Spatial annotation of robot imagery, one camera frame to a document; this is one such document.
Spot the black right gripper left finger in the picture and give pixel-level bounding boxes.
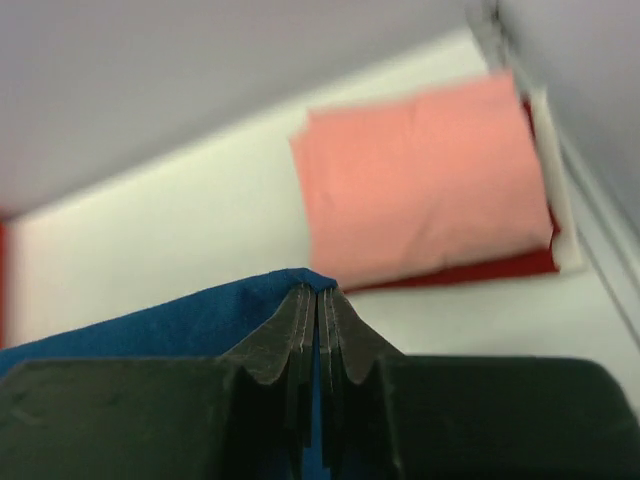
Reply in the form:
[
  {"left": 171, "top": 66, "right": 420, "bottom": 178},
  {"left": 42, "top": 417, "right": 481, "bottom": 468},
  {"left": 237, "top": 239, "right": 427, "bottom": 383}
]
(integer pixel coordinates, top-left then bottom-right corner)
[{"left": 224, "top": 285, "right": 316, "bottom": 479}]

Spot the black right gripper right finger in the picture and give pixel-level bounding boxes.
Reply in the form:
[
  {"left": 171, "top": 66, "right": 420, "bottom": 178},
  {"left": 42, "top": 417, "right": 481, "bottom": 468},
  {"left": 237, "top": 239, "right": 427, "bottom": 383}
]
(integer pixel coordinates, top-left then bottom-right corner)
[{"left": 317, "top": 288, "right": 401, "bottom": 479}]

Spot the blue t-shirt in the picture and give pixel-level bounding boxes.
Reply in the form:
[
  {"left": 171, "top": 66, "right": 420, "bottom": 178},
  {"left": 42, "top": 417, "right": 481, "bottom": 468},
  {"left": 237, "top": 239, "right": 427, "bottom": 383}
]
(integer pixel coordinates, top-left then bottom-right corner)
[{"left": 1, "top": 268, "right": 335, "bottom": 479}]

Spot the folded pink t-shirt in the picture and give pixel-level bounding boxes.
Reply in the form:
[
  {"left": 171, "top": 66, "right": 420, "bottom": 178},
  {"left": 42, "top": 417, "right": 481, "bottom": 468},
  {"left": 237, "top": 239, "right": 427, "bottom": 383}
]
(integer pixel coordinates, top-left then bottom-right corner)
[{"left": 290, "top": 70, "right": 560, "bottom": 291}]

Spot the folded red t-shirt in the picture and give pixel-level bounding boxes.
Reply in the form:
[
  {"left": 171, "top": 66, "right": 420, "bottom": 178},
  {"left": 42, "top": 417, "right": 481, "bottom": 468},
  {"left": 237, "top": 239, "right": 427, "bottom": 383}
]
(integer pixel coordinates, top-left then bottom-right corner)
[{"left": 334, "top": 99, "right": 557, "bottom": 290}]

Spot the aluminium frame rail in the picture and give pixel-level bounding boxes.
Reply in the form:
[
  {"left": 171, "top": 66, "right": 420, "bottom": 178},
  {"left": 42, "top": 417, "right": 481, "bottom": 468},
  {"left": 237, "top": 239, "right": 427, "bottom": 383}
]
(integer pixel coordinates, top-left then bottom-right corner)
[{"left": 465, "top": 1, "right": 639, "bottom": 344}]

